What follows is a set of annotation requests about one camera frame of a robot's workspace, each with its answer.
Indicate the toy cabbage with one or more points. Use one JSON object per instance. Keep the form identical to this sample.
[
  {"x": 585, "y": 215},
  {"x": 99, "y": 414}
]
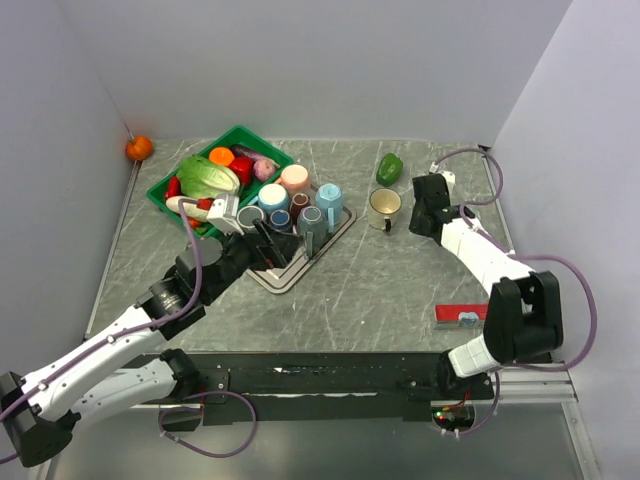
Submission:
[{"x": 200, "y": 178}]

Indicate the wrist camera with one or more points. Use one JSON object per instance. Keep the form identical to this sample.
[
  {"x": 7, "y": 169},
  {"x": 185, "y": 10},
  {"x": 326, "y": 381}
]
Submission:
[
  {"x": 448, "y": 176},
  {"x": 221, "y": 212}
]

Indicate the toy purple eggplant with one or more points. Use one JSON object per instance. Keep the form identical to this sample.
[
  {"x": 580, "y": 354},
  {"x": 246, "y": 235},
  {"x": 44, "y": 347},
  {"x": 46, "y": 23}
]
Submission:
[{"x": 242, "y": 151}]

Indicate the small orange pumpkin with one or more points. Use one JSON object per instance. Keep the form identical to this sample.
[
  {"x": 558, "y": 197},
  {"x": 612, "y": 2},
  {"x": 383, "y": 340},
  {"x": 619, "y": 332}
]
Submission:
[{"x": 139, "y": 148}]

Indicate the green bell pepper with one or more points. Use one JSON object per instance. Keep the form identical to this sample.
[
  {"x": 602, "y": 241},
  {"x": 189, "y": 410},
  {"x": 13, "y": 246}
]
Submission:
[{"x": 389, "y": 170}]

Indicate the maroon mug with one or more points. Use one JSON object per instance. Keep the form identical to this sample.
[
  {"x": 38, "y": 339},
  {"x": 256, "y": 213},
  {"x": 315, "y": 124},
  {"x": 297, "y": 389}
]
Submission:
[{"x": 299, "y": 201}]

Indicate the steel tray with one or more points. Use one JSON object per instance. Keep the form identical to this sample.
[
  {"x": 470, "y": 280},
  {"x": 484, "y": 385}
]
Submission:
[{"x": 281, "y": 280}]

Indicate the toy white radish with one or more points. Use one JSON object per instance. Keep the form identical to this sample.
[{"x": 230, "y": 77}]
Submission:
[{"x": 190, "y": 206}]

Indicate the toy orange carrot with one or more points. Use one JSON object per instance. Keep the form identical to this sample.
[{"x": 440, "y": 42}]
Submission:
[{"x": 221, "y": 156}]

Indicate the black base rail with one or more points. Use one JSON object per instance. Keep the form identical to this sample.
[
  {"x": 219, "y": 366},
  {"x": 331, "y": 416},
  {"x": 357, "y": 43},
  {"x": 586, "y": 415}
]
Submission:
[{"x": 328, "y": 386}]

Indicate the toy red chili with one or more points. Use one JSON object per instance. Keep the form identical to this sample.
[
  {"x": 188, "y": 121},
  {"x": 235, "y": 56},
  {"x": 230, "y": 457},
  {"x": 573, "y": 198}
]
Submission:
[{"x": 173, "y": 188}]

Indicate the red box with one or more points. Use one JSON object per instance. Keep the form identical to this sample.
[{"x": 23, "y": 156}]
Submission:
[{"x": 460, "y": 316}]

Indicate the cream mug black handle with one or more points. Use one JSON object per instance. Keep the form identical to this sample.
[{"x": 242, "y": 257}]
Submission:
[{"x": 383, "y": 208}]

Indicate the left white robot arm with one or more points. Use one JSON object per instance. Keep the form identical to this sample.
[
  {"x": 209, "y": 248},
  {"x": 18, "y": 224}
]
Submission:
[{"x": 41, "y": 409}]

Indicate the grey blue faceted mug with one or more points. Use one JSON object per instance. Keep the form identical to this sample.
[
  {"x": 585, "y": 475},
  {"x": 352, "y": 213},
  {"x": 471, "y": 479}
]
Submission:
[{"x": 312, "y": 226}]

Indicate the light blue faceted mug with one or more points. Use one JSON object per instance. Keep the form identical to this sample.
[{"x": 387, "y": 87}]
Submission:
[{"x": 330, "y": 200}]

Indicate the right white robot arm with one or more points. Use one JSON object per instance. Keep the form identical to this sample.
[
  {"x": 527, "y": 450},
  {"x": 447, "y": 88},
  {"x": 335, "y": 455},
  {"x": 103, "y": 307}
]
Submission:
[{"x": 523, "y": 318}]

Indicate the toy pink onion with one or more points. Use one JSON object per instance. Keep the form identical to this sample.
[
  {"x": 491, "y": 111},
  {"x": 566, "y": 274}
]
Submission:
[{"x": 263, "y": 170}]

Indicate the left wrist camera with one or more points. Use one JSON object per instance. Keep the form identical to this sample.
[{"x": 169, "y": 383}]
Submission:
[{"x": 221, "y": 212}]

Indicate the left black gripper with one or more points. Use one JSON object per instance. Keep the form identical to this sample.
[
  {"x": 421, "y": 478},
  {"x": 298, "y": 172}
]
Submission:
[{"x": 268, "y": 249}]

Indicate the toy red pepper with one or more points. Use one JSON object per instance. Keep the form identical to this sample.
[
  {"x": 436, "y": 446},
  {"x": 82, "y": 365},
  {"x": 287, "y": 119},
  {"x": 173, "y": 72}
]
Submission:
[{"x": 242, "y": 167}]

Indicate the pink mug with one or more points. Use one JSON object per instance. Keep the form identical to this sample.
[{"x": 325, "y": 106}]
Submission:
[{"x": 295, "y": 179}]

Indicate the green plastic basket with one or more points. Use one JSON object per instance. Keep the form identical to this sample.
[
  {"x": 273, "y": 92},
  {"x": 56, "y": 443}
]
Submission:
[{"x": 236, "y": 135}]

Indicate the dark blue mug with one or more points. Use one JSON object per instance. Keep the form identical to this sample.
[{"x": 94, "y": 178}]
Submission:
[{"x": 281, "y": 221}]

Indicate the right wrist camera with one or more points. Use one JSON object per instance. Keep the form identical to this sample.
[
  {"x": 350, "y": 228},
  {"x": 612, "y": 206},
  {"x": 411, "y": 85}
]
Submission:
[{"x": 448, "y": 176}]

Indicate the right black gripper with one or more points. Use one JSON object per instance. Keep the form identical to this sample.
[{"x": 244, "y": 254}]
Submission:
[{"x": 414, "y": 225}]

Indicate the light blue white-bottom mug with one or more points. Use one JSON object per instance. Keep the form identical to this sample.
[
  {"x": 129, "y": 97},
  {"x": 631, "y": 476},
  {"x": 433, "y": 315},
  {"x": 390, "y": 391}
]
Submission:
[{"x": 272, "y": 197}]

